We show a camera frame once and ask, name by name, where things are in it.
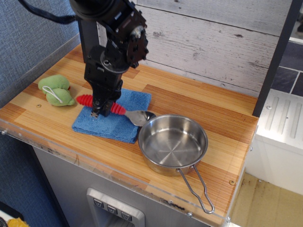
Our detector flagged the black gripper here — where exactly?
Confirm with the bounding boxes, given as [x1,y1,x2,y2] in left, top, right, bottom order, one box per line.
[84,46,123,118]

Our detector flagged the red handled metal spoon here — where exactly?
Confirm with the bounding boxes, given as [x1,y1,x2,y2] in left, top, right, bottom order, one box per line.
[76,95,156,127]

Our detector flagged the steel pan with wire handle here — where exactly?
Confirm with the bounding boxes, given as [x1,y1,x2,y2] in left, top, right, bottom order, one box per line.
[138,114,215,214]

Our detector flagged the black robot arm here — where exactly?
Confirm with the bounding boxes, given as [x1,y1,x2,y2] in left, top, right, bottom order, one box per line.
[70,0,149,118]

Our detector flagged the blue folded cloth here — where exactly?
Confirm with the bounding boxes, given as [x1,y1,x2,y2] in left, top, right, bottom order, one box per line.
[72,88,152,143]

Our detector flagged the green plush toy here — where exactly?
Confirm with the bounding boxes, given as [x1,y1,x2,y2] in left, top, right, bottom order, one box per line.
[38,74,75,106]

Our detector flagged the clear acrylic edge guard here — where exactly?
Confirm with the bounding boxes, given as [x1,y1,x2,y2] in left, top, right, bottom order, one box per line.
[0,113,258,227]

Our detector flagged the grey toy dispenser panel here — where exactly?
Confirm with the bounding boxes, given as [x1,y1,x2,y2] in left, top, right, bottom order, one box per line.
[87,188,145,227]

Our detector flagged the yellow black object corner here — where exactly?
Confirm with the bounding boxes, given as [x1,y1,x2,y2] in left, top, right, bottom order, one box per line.
[0,202,29,227]

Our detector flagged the white ribbed appliance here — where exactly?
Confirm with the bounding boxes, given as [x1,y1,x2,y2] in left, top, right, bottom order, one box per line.
[245,89,303,194]

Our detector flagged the dark grey left post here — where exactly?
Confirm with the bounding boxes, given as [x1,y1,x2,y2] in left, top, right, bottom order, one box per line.
[78,18,99,63]

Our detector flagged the dark grey post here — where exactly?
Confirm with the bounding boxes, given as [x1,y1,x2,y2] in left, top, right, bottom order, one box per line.
[252,0,303,117]
[78,18,99,63]

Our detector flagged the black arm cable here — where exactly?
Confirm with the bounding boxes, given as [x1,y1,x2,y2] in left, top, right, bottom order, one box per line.
[18,0,78,25]

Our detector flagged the dark grey right post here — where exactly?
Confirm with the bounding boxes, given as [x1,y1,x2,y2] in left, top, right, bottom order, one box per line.
[252,0,303,117]

